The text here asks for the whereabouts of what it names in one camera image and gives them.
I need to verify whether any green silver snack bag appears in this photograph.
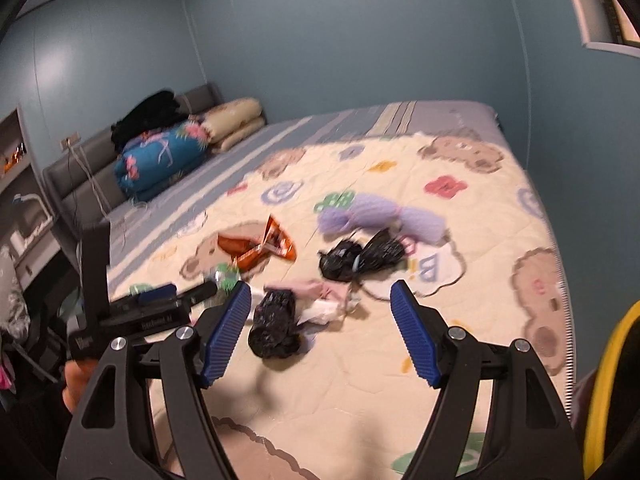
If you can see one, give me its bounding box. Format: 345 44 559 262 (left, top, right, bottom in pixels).
208 262 241 295

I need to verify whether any orange snack wrapper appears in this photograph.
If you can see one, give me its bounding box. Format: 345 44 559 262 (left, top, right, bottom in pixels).
217 216 297 273

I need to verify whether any large black plastic bag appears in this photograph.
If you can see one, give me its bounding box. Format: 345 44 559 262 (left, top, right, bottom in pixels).
247 289 302 360

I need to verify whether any white tissue wad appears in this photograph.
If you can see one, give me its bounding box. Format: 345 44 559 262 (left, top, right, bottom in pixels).
294 294 360 325

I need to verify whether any small black plastic bag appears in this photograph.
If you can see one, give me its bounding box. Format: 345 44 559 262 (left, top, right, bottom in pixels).
318 229 406 283

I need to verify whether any purple foam fruit net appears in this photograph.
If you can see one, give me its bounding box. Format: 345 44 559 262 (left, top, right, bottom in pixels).
318 193 447 245

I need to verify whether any yellow rimmed trash bin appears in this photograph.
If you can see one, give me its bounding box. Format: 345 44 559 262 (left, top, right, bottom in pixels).
572 304 639 479

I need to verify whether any person's left hand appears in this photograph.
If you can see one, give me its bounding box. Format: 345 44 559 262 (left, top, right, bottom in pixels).
62 359 99 413

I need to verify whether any white bedside shelf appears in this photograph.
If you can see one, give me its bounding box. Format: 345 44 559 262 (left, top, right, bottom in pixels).
1 108 76 312

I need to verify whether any blue floral folded duvet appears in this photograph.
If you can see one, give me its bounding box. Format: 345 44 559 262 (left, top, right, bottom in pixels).
114 120 208 202

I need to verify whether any grey padded headboard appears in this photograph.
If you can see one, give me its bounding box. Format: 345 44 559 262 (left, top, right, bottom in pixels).
41 81 225 236

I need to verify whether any cream bear print quilt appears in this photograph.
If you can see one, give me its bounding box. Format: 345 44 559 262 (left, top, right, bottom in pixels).
106 129 574 480

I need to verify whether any beige folded blanket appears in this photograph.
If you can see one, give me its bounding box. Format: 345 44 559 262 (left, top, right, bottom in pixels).
201 98 266 153

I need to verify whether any black clothing pile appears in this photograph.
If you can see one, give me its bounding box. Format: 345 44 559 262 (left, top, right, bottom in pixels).
111 89 189 154

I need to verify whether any wall power socket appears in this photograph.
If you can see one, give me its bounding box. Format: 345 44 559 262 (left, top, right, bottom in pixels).
60 132 80 151

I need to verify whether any window with dark frame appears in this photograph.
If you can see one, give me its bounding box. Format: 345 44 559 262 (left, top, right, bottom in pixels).
570 0 639 58

